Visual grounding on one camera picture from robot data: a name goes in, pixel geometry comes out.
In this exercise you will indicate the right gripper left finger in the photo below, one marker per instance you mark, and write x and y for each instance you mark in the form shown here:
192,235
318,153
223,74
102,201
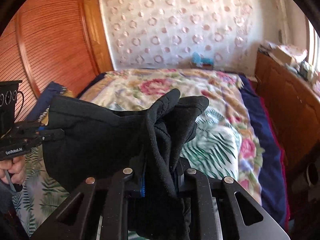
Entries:
97,209

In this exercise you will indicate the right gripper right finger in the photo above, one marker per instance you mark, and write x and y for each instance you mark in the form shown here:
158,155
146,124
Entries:
222,208

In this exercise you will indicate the black printed t-shirt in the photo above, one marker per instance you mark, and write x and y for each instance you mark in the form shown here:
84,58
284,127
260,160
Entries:
99,142

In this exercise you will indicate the left hand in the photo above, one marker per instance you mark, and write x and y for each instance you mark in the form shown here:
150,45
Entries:
16,167

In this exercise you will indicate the navy blue folded cloth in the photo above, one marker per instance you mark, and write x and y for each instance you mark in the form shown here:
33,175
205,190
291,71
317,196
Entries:
41,108

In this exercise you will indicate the dark blue blanket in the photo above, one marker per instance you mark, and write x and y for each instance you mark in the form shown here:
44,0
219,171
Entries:
272,174

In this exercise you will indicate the wooden slatted wardrobe door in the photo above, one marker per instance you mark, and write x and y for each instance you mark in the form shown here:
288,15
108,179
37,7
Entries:
61,41

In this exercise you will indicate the floral quilt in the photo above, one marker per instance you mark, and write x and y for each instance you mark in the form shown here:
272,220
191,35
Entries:
224,142

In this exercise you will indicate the wooden sideboard cabinet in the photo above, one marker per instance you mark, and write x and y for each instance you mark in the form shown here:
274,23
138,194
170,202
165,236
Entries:
292,106

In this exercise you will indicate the blue toy on box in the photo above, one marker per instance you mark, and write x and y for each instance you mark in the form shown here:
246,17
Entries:
200,62

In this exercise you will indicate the cardboard box on cabinet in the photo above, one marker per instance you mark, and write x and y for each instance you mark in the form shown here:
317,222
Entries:
288,54

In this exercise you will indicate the circle pattern sheer curtain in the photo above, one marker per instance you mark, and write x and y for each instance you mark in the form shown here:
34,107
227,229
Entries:
167,33

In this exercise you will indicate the window with wooden frame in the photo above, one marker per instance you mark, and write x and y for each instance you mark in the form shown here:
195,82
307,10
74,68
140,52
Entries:
313,45

